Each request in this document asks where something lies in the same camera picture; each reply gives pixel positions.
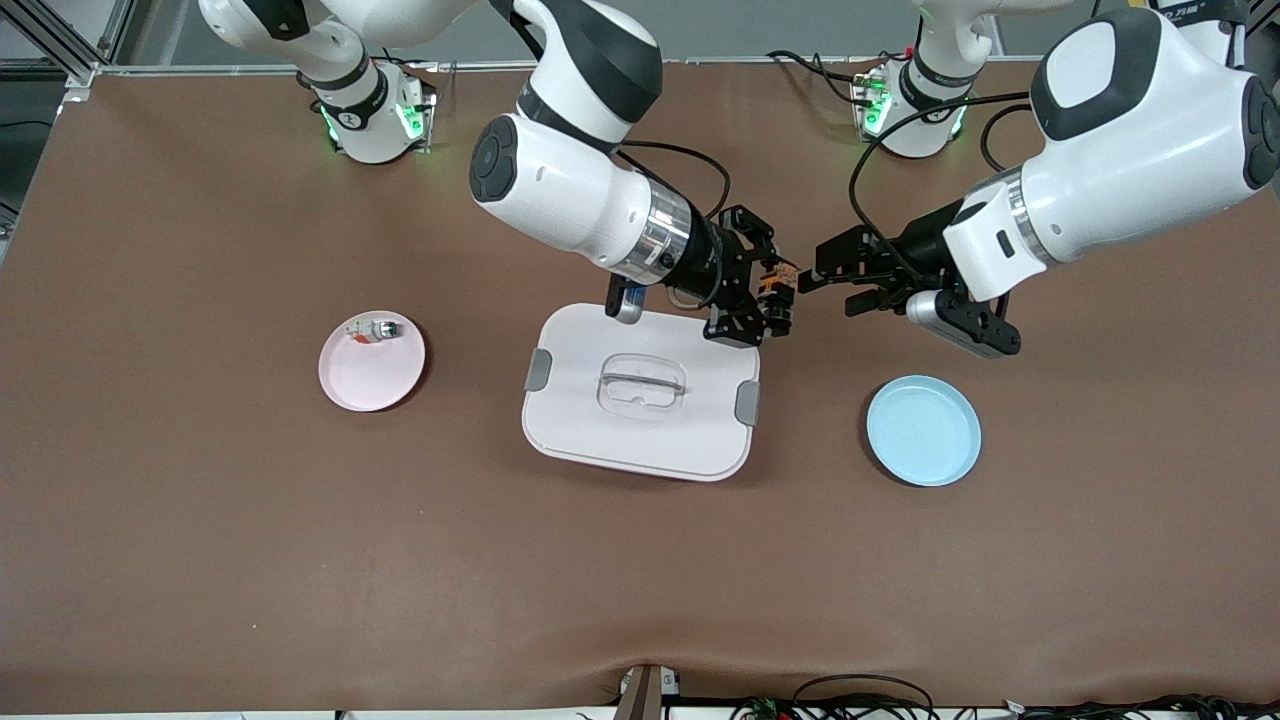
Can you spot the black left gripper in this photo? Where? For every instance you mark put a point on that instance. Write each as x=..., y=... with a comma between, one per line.
x=918, y=252

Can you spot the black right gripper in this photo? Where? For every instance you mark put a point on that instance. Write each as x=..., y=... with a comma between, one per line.
x=711, y=264

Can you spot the orange push button switch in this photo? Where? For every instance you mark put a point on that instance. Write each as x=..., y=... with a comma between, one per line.
x=780, y=300

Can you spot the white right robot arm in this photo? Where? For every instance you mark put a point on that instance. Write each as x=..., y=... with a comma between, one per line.
x=560, y=190

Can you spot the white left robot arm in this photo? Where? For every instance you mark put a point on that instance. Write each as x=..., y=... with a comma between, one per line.
x=1130, y=170

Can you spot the white lidded storage box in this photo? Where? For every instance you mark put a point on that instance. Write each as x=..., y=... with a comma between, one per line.
x=640, y=440

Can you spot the light blue round plate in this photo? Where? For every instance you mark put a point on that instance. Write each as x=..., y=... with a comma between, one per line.
x=922, y=432

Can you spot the pink round plate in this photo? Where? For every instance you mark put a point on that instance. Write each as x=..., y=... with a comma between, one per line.
x=370, y=380

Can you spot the metal table edge rail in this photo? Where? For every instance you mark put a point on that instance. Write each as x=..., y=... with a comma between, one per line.
x=720, y=61

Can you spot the metal table clamp bracket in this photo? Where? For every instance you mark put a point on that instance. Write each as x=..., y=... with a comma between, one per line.
x=640, y=695

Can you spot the aluminium frame post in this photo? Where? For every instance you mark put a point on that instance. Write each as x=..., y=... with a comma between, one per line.
x=75, y=60

